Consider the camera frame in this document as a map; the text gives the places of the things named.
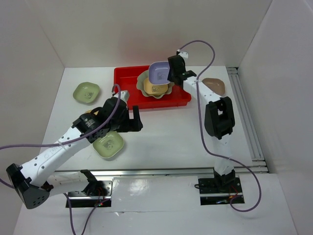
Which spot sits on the green panda plate back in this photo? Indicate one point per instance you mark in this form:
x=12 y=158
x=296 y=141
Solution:
x=86 y=92

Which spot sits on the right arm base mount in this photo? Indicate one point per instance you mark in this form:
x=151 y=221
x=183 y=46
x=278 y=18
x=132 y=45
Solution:
x=211 y=194

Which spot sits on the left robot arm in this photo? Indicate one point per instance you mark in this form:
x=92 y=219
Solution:
x=35 y=180

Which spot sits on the green panda plate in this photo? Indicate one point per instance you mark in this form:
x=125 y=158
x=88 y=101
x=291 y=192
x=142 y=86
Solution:
x=86 y=92
x=109 y=145

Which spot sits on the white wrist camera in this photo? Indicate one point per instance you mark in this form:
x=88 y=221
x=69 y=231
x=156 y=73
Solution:
x=123 y=95
x=182 y=54

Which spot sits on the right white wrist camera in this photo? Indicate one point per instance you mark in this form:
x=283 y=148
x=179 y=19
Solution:
x=182 y=54

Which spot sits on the green panda plate front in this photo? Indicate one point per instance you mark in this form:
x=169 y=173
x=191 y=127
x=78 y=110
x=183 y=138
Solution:
x=109 y=145

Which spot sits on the pink-brown panda plate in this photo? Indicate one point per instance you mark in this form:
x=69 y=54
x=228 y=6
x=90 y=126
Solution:
x=214 y=84

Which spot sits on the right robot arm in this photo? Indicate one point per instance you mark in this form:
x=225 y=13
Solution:
x=216 y=116

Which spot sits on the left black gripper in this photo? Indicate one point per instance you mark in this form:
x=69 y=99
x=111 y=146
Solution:
x=131 y=125

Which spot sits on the purple panda plate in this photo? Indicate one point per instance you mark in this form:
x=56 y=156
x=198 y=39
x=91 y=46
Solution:
x=158 y=73

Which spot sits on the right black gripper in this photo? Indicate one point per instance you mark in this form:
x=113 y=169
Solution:
x=169 y=77

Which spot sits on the large green scalloped bowl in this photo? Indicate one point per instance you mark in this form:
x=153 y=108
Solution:
x=139 y=85

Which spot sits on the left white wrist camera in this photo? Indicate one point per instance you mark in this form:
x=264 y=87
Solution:
x=123 y=95

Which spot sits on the yellow panda plate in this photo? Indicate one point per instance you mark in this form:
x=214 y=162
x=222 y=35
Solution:
x=152 y=89
x=92 y=112

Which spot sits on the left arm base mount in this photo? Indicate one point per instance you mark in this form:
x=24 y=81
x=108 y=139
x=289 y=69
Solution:
x=100 y=197

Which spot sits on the aluminium rail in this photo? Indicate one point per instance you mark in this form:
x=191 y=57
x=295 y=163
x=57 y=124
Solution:
x=258 y=169

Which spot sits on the red plastic bin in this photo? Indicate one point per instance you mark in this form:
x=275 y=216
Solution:
x=126 y=78

